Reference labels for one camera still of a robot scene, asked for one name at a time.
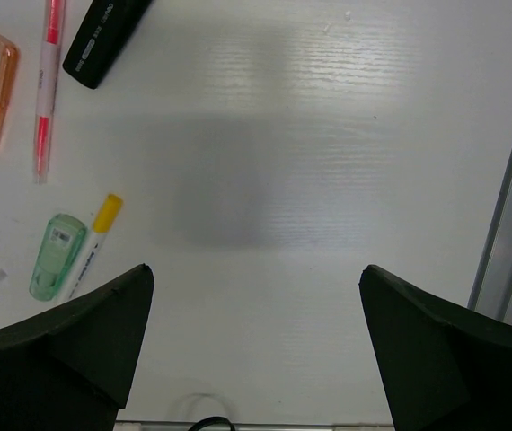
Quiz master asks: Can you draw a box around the black cable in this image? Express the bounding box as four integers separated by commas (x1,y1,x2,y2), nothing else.
191,416,235,431

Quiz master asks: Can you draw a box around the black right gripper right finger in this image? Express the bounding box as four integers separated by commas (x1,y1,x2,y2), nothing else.
359,265,512,430

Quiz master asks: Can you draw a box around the pink double-ended marker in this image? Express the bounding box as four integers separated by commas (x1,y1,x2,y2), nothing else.
33,0,66,184

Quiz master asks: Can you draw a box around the yellow-capped white marker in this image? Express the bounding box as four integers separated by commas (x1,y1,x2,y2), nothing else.
57,194,123,304

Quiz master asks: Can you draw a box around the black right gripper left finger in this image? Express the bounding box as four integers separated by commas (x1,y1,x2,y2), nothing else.
0,264,154,430

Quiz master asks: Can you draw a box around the black yellow-capped highlighter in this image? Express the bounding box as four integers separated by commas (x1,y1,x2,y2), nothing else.
62,0,153,90

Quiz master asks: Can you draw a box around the green correction tape dispenser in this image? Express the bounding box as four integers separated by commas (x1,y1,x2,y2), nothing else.
29,213,87,302

